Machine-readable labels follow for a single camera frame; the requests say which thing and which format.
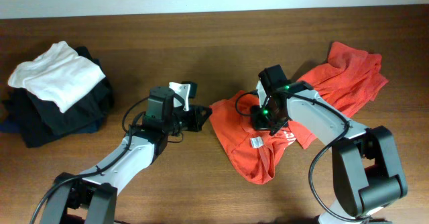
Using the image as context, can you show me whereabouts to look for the orange t-shirt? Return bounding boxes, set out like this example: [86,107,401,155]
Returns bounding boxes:
[210,42,388,184]

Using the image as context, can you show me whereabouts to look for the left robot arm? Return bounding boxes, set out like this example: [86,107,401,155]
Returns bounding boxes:
[30,82,212,223]

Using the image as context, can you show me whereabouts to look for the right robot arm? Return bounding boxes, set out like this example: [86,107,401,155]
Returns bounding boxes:
[251,65,408,223]

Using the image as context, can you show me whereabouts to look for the black folded clothes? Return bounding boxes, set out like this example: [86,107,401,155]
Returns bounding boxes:
[3,46,114,148]

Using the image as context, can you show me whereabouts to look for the white folded shirt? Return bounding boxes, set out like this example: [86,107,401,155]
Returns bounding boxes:
[7,41,105,113]

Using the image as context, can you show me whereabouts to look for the navy folded garment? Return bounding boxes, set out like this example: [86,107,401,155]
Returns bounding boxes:
[1,120,103,134]

